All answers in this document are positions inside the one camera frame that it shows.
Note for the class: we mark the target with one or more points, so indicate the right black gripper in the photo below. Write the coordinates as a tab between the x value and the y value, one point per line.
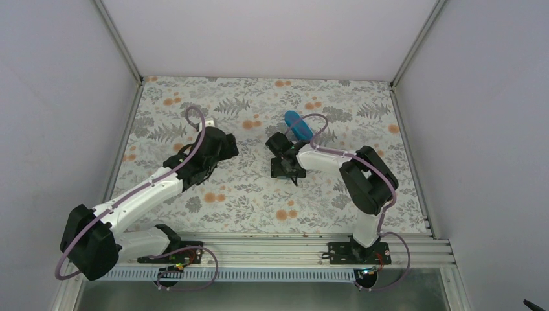
276	171

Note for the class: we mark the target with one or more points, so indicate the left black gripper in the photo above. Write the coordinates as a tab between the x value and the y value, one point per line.
229	148

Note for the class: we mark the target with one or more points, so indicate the blue translucent glasses case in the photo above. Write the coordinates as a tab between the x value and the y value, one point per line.
298	126

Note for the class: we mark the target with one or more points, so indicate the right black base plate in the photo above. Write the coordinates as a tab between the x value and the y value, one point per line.
351	253

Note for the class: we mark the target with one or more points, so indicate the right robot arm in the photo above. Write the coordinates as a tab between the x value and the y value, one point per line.
369	182

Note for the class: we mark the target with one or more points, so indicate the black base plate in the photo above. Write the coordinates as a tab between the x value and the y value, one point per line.
351	253
190	256

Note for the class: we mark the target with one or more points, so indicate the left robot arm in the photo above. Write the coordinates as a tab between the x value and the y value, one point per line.
96	239

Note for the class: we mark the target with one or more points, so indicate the floral table mat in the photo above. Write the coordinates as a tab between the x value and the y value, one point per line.
241	196

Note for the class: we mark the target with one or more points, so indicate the aluminium frame post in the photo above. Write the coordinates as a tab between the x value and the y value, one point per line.
418	41
118	40

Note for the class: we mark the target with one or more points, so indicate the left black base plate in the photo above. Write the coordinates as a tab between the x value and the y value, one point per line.
190	256

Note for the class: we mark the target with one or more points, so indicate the aluminium mounting rail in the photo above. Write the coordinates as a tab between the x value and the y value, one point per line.
293	250

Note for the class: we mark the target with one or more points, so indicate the white slotted cable duct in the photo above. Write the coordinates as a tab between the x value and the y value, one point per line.
135	273

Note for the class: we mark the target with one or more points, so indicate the left aluminium frame post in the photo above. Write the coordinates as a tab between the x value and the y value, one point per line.
118	40

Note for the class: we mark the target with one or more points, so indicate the right aluminium frame post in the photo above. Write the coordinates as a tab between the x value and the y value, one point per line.
418	41

